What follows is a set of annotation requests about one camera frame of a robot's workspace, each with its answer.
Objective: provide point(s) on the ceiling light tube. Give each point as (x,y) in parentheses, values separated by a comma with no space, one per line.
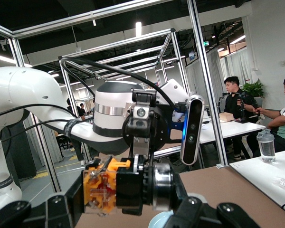
(138,28)

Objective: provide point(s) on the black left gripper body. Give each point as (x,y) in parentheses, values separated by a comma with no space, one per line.
(142,126)

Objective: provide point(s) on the thick aluminium frame post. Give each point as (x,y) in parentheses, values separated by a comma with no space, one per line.
(205,71)

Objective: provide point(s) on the light blue round plate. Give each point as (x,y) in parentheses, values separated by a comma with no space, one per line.
(159,222)

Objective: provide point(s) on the green potted plant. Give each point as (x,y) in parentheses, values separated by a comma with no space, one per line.
(253,89)

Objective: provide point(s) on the background aluminium cage frame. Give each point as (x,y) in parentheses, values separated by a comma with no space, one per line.
(133,40)

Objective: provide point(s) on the orange and black switch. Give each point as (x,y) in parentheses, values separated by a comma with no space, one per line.
(102,190)

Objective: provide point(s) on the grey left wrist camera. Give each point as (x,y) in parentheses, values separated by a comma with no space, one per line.
(192,133)

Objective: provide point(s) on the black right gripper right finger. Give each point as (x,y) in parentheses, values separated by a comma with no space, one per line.
(199,216)

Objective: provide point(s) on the white table with bottle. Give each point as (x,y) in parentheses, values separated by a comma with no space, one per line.
(263,180)

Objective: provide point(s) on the white table with devices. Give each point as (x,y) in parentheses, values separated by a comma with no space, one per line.
(216,130)

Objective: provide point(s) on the person in black shirt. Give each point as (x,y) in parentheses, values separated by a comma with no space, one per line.
(232,102)

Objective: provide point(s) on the slim aluminium frame post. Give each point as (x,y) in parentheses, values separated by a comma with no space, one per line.
(50,166)

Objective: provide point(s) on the clear water bottle grey lid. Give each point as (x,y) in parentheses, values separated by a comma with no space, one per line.
(266,147)

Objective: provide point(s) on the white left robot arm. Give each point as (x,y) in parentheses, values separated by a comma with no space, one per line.
(14,95)

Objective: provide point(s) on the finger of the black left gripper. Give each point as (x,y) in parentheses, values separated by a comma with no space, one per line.
(141,147)

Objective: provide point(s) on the aluminium frame beam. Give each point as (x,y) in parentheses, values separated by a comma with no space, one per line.
(61,22)

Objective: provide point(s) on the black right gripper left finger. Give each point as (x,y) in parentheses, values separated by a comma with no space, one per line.
(61,213)

